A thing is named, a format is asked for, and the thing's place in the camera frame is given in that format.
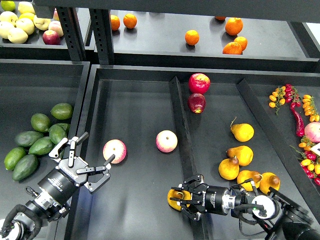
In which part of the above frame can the red apple on shelf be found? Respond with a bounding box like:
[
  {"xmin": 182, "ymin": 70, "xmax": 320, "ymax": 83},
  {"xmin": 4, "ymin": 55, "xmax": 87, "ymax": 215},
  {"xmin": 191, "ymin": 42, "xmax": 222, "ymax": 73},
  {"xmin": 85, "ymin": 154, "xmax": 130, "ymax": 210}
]
[{"xmin": 42, "ymin": 30, "xmax": 61, "ymax": 45}]

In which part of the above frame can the yellow apple left edge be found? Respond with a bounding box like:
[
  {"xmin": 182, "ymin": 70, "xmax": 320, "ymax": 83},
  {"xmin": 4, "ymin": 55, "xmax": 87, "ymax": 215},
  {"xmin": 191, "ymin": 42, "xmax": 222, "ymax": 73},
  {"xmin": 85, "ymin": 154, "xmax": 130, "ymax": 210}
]
[{"xmin": 0, "ymin": 21, "xmax": 15, "ymax": 40}]

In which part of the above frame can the black left shelf post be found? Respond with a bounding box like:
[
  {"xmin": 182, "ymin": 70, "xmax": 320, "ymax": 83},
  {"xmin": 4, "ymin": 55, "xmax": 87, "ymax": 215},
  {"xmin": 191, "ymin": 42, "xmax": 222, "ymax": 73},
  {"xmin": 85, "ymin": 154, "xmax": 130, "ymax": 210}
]
[{"xmin": 56, "ymin": 6, "xmax": 86, "ymax": 61}]

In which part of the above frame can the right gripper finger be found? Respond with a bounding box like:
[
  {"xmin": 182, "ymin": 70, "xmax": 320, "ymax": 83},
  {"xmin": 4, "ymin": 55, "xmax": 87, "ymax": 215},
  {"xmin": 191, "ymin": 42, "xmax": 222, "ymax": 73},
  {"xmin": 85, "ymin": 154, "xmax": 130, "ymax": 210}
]
[
  {"xmin": 171, "ymin": 174, "xmax": 209, "ymax": 194},
  {"xmin": 170, "ymin": 197, "xmax": 201, "ymax": 222}
]

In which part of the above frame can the black shelf upright post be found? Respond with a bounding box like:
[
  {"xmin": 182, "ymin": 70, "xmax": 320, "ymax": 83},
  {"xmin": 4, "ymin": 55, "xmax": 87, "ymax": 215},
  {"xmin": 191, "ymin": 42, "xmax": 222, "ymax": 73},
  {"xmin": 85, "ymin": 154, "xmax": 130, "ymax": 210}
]
[{"xmin": 89, "ymin": 8, "xmax": 115, "ymax": 65}]

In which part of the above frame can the green avocado right edge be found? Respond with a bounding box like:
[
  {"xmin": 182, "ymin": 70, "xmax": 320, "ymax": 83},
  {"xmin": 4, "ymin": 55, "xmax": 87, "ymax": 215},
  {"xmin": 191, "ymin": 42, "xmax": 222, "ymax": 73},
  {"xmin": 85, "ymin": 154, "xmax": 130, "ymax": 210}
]
[{"xmin": 49, "ymin": 147, "xmax": 64, "ymax": 160}]

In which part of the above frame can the yellow pear top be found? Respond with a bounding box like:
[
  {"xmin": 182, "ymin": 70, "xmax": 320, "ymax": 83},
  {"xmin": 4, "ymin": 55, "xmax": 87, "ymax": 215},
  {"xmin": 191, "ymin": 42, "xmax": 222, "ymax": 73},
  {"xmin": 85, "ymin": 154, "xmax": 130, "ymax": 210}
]
[{"xmin": 230, "ymin": 117, "xmax": 255, "ymax": 143}]

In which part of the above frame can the light green avocado left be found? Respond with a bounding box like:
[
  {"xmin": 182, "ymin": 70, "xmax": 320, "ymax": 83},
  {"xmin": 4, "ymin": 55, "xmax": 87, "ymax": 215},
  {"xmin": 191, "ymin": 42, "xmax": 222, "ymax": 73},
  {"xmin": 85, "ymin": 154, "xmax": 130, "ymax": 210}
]
[{"xmin": 4, "ymin": 147, "xmax": 26, "ymax": 171}]

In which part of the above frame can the white price tag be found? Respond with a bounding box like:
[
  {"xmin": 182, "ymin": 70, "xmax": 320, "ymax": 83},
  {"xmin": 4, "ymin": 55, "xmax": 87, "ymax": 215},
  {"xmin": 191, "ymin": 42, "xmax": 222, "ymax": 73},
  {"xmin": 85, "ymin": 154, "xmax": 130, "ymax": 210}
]
[{"xmin": 310, "ymin": 142, "xmax": 320, "ymax": 156}]

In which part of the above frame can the dark avocado bottom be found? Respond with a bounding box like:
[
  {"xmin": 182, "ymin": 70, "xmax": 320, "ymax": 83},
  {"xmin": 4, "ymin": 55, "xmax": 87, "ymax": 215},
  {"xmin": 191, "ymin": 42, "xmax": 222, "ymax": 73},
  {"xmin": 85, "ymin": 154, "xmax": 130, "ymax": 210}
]
[{"xmin": 12, "ymin": 154, "xmax": 39, "ymax": 182}]

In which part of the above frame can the pink apple centre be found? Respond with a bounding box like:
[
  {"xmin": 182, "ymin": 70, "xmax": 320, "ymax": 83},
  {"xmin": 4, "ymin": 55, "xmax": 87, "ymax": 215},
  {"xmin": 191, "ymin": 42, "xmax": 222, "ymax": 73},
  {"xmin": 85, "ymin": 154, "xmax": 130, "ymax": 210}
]
[{"xmin": 155, "ymin": 130, "xmax": 178, "ymax": 153}]

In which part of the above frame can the pink apple left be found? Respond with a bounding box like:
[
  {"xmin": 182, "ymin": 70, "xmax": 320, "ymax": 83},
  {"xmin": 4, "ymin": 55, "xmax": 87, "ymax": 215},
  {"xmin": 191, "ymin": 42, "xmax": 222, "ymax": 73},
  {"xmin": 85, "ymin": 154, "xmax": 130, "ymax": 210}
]
[{"xmin": 102, "ymin": 139, "xmax": 127, "ymax": 164}]

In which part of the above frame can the yellow pear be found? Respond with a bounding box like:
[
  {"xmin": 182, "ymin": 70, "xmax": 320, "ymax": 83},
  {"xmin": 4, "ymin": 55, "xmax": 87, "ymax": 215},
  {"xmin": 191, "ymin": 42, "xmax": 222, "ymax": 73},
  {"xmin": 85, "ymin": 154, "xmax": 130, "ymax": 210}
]
[
  {"xmin": 230, "ymin": 117, "xmax": 255, "ymax": 143},
  {"xmin": 236, "ymin": 170, "xmax": 263, "ymax": 192},
  {"xmin": 226, "ymin": 145, "xmax": 254, "ymax": 167},
  {"xmin": 259, "ymin": 172, "xmax": 281, "ymax": 194},
  {"xmin": 166, "ymin": 188, "xmax": 192, "ymax": 212},
  {"xmin": 218, "ymin": 156, "xmax": 240, "ymax": 180}
]

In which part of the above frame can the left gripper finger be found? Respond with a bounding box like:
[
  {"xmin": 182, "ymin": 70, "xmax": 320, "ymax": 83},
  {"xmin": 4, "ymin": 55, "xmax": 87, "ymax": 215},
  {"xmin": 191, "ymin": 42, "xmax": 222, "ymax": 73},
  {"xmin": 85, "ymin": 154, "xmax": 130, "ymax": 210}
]
[
  {"xmin": 75, "ymin": 154, "xmax": 116, "ymax": 194},
  {"xmin": 51, "ymin": 131, "xmax": 89, "ymax": 167}
]

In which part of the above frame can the dark red apple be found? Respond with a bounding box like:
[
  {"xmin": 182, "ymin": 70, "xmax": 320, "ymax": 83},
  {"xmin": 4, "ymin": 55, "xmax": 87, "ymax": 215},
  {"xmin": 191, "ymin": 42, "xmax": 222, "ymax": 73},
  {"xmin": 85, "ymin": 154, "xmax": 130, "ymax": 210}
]
[{"xmin": 187, "ymin": 93, "xmax": 207, "ymax": 114}]

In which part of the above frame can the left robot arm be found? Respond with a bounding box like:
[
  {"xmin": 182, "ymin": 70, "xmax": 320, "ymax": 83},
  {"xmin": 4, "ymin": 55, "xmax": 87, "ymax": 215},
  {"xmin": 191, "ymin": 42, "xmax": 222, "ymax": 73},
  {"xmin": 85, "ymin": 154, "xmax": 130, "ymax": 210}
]
[{"xmin": 0, "ymin": 132, "xmax": 116, "ymax": 240}]

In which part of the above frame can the black divided centre tray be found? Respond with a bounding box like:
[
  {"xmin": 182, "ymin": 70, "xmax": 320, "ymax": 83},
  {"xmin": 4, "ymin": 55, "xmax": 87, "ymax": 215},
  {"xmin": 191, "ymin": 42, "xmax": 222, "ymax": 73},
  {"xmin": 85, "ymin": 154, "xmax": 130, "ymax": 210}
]
[{"xmin": 64, "ymin": 65, "xmax": 320, "ymax": 240}]

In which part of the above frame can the green avocado middle right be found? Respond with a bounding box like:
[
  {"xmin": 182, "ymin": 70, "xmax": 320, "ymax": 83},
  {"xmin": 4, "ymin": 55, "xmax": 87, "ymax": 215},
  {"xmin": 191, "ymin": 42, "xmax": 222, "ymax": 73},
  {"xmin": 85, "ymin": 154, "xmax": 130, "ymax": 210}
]
[{"xmin": 58, "ymin": 122, "xmax": 71, "ymax": 134}]

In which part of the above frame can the green avocado top left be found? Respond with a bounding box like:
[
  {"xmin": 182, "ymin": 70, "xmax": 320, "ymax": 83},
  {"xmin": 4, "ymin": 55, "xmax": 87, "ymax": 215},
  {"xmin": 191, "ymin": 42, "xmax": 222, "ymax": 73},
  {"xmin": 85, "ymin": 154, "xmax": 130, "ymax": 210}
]
[{"xmin": 30, "ymin": 113, "xmax": 52, "ymax": 133}]

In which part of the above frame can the red chili pepper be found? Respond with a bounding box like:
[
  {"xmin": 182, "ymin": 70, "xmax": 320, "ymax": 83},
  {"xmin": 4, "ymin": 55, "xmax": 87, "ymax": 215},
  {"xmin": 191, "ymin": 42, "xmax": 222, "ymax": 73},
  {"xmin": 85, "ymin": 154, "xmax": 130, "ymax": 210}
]
[{"xmin": 290, "ymin": 102, "xmax": 305, "ymax": 137}]

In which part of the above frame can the yellow apple front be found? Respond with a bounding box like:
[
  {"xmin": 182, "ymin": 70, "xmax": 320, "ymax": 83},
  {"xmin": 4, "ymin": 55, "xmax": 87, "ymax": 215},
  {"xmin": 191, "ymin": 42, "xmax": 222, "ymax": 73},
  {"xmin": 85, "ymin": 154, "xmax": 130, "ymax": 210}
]
[{"xmin": 7, "ymin": 27, "xmax": 28, "ymax": 44}]

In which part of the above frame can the pink apple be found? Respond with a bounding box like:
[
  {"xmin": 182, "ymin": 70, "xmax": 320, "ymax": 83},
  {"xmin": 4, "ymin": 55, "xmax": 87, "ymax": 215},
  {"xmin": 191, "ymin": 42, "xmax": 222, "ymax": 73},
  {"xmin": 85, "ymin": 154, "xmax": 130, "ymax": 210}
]
[
  {"xmin": 102, "ymin": 139, "xmax": 127, "ymax": 164},
  {"xmin": 155, "ymin": 130, "xmax": 178, "ymax": 153}
]

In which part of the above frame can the orange cherry tomato vine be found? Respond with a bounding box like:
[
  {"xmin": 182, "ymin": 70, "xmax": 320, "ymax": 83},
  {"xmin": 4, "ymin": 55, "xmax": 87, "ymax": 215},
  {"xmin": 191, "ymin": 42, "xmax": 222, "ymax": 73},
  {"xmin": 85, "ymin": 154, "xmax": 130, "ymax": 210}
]
[{"xmin": 268, "ymin": 86, "xmax": 286, "ymax": 115}]

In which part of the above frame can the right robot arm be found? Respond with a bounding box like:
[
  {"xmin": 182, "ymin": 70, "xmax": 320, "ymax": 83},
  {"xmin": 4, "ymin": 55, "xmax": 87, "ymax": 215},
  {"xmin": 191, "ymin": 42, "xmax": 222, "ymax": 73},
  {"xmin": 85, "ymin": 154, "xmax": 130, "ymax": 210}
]
[{"xmin": 167, "ymin": 174, "xmax": 320, "ymax": 240}]

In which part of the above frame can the black left tray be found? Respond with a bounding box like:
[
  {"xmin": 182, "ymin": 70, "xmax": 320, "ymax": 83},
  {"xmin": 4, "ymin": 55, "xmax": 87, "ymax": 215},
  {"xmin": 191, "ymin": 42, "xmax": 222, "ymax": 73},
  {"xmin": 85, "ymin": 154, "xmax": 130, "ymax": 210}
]
[{"xmin": 0, "ymin": 58, "xmax": 91, "ymax": 240}]

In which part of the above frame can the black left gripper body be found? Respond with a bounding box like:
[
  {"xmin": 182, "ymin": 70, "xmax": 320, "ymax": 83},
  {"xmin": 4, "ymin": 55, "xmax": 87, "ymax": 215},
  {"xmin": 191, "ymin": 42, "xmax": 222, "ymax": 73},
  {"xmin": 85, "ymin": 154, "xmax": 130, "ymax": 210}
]
[{"xmin": 38, "ymin": 157, "xmax": 89, "ymax": 204}]

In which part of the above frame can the yellow pear under gripper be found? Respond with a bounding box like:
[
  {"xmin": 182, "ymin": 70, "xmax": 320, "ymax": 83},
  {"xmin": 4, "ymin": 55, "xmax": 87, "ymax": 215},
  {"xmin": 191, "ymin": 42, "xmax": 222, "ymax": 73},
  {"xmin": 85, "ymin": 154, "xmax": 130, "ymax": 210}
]
[{"xmin": 218, "ymin": 156, "xmax": 240, "ymax": 180}]

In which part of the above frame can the green avocado top right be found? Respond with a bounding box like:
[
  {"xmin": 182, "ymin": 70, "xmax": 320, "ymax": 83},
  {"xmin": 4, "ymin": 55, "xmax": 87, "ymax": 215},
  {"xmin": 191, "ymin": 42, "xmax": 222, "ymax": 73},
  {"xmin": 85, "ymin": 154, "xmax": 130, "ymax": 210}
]
[{"xmin": 50, "ymin": 102, "xmax": 73, "ymax": 120}]

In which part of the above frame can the dark avocado middle left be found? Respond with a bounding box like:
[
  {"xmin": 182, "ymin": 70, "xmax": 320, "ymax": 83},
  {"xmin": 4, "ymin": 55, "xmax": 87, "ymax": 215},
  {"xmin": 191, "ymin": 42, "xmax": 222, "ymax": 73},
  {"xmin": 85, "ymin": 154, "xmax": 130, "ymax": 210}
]
[{"xmin": 14, "ymin": 131, "xmax": 44, "ymax": 148}]

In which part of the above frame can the mixed cherry tomato bunch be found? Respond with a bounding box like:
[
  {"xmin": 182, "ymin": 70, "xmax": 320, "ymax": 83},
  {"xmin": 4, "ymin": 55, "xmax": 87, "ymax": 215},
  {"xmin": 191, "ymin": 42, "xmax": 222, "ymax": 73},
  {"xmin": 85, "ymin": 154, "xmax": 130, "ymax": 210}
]
[{"xmin": 290, "ymin": 135, "xmax": 320, "ymax": 186}]

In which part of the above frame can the dark green avocado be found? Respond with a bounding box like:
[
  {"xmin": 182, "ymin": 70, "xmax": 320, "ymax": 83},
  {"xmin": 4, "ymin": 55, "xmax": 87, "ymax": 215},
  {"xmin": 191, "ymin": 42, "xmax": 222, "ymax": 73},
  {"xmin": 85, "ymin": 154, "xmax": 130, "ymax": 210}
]
[{"xmin": 48, "ymin": 124, "xmax": 67, "ymax": 145}]

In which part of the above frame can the pink peach on shelf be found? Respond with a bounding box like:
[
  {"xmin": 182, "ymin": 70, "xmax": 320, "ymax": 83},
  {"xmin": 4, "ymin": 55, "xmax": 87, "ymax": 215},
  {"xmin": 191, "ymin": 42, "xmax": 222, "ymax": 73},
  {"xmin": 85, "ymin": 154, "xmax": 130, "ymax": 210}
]
[{"xmin": 48, "ymin": 20, "xmax": 64, "ymax": 38}]

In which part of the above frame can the pink apple right edge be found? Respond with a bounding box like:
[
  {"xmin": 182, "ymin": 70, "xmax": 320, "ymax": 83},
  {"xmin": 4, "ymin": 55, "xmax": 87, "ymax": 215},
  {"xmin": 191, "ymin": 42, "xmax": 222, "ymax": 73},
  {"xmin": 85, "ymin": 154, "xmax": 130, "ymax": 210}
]
[{"xmin": 304, "ymin": 122, "xmax": 320, "ymax": 143}]

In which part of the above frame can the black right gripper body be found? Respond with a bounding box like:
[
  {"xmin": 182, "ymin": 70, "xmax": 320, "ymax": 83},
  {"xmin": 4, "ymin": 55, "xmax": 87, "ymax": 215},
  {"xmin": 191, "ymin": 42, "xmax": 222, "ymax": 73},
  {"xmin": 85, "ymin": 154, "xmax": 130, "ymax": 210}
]
[{"xmin": 193, "ymin": 184, "xmax": 229, "ymax": 215}]

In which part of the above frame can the green avocado centre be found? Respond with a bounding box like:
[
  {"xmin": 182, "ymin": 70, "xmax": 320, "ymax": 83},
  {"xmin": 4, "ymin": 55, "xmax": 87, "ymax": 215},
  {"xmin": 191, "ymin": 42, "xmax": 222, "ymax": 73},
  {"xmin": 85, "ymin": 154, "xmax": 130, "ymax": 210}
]
[{"xmin": 28, "ymin": 136, "xmax": 55, "ymax": 156}]

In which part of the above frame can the bright red apple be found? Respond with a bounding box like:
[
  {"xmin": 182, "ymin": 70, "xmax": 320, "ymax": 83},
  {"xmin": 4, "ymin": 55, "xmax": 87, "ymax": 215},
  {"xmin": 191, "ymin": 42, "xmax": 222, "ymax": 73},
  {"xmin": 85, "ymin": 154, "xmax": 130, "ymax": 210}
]
[{"xmin": 188, "ymin": 73, "xmax": 211, "ymax": 95}]

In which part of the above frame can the yellow apple centre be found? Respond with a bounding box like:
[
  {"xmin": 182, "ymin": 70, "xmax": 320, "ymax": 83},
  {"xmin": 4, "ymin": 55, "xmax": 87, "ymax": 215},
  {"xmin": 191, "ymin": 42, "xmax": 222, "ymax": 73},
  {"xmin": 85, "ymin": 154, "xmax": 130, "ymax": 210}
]
[{"xmin": 16, "ymin": 18, "xmax": 35, "ymax": 35}]

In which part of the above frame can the yellow apple with stem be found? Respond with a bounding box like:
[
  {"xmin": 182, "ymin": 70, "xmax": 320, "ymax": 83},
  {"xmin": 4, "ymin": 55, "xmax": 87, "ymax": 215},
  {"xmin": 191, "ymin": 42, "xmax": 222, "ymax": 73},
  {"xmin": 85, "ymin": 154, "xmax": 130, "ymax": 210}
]
[{"xmin": 33, "ymin": 15, "xmax": 51, "ymax": 31}]

